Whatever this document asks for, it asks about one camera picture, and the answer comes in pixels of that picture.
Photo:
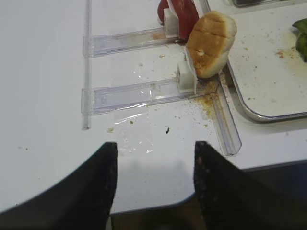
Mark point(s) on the left gripper black camera-side right finger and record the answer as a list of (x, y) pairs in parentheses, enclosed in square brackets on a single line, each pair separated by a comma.
[(230, 199)]

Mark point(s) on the clear track lower left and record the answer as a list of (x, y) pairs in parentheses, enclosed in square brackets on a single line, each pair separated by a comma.
[(103, 100)]

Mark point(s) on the clear track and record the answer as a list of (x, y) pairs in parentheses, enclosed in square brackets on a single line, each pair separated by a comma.
[(103, 100), (102, 45)]

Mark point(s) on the lettuce leaf on tray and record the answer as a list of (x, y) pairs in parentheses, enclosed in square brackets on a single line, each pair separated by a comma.
[(301, 44)]

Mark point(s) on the clear track upper left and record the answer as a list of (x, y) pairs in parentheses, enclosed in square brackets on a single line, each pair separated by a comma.
[(102, 45)]

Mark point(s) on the metal baking tray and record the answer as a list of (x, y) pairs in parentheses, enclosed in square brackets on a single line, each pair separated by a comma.
[(269, 74)]

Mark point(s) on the tomato slices left stack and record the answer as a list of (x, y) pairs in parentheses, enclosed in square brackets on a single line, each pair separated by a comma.
[(187, 15)]

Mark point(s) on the white pusher block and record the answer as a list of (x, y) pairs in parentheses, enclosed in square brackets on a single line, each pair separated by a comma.
[(171, 26), (186, 74)]

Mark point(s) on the clear rail left of tray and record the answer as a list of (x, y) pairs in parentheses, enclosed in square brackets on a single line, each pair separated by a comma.
[(215, 110)]

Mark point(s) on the clear plastic container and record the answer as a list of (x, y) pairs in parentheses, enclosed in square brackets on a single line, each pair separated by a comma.
[(249, 3)]

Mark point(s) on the white pusher block upper left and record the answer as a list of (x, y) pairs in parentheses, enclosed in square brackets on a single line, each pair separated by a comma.
[(171, 26)]

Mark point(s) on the bread slice left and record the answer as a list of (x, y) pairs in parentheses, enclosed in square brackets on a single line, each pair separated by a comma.
[(210, 42)]

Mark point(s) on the left gripper black camera-side left finger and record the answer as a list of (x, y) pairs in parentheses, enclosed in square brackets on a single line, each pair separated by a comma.
[(81, 201)]

